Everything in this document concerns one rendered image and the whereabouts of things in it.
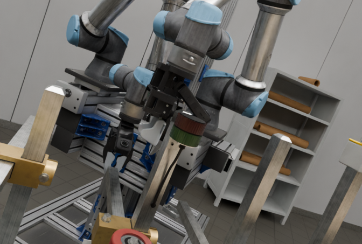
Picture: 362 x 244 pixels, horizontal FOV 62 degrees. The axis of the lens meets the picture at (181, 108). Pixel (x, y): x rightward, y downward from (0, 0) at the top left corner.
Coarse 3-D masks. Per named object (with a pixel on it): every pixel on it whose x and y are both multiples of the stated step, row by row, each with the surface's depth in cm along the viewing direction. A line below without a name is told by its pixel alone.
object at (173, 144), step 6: (180, 114) 57; (186, 114) 59; (192, 120) 55; (198, 120) 57; (186, 132) 55; (168, 144) 61; (174, 144) 61; (180, 144) 58; (180, 150) 58; (174, 162) 59; (168, 174) 61; (162, 186) 62; (156, 198) 63; (150, 204) 63
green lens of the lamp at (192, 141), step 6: (174, 126) 57; (174, 132) 56; (180, 132) 55; (174, 138) 56; (180, 138) 55; (186, 138) 55; (192, 138) 56; (198, 138) 56; (186, 144) 56; (192, 144) 56
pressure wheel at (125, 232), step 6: (126, 228) 57; (114, 234) 54; (120, 234) 54; (126, 234) 56; (132, 234) 56; (138, 234) 57; (114, 240) 52; (120, 240) 53; (126, 240) 54; (132, 240) 53; (138, 240) 55; (144, 240) 56
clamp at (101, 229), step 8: (112, 216) 66; (96, 224) 63; (104, 224) 62; (112, 224) 63; (120, 224) 64; (128, 224) 65; (96, 232) 61; (104, 232) 61; (112, 232) 62; (144, 232) 64; (152, 232) 66; (96, 240) 61; (104, 240) 62; (152, 240) 65
